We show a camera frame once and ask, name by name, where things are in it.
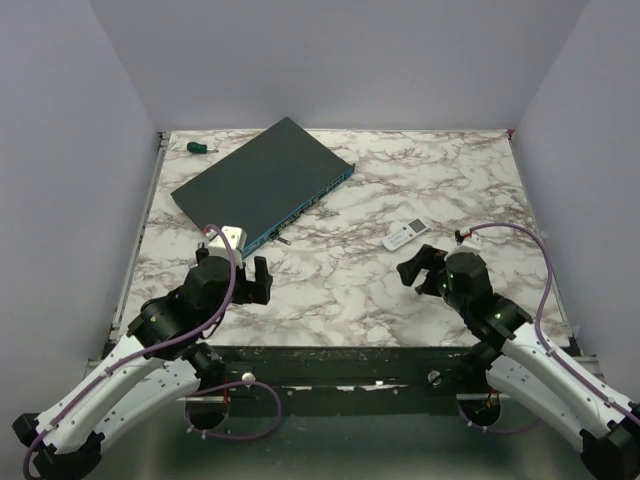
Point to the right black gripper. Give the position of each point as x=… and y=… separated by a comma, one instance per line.
x=427, y=257

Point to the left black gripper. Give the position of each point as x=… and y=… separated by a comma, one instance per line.
x=254, y=291

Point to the white remote control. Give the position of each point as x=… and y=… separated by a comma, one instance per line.
x=404, y=234

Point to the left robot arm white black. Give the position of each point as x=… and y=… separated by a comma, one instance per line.
x=163, y=356

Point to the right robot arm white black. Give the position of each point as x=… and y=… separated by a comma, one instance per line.
x=518, y=360

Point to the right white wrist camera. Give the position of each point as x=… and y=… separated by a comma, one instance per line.
x=467, y=242

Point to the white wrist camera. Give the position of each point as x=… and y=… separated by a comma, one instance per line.
x=467, y=242
x=226, y=242

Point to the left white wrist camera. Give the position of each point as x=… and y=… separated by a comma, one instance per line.
x=226, y=242

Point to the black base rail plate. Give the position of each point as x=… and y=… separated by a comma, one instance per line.
x=256, y=382

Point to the dark network switch blue front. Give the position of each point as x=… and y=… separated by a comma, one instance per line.
x=264, y=185

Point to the green handled screwdriver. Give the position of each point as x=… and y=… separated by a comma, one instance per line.
x=197, y=148

